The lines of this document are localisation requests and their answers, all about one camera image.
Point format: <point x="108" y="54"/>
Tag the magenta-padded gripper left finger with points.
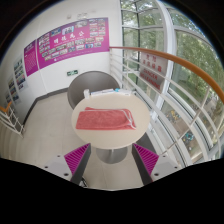
<point x="79" y="157"/>

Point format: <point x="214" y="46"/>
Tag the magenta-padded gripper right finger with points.
<point x="145" y="158"/>

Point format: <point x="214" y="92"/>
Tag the pink towel with white trim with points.
<point x="103" y="120"/>

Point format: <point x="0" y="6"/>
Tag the small upright white box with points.
<point x="86" y="94"/>

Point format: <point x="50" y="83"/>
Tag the flat white box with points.
<point x="109" y="91"/>
<point x="97" y="92"/>

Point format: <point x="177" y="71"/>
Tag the white box with teal end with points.
<point x="123" y="92"/>

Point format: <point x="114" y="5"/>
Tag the grey round-backed chair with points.
<point x="88" y="83"/>

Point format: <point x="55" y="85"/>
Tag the white stair railing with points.
<point x="11" y="121"/>

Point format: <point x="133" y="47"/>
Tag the green exit sign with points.
<point x="72" y="72"/>

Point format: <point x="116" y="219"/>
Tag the red-lettered warning sign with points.
<point x="151" y="71"/>

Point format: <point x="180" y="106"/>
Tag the white photo poster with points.
<point x="12" y="90"/>
<point x="20" y="73"/>

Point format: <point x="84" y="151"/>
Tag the narrow magenta text poster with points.
<point x="30" y="58"/>

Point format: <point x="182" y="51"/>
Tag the large magenta photo poster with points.
<point x="73" y="41"/>

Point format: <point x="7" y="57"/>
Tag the grey table pedestal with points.
<point x="111" y="155"/>

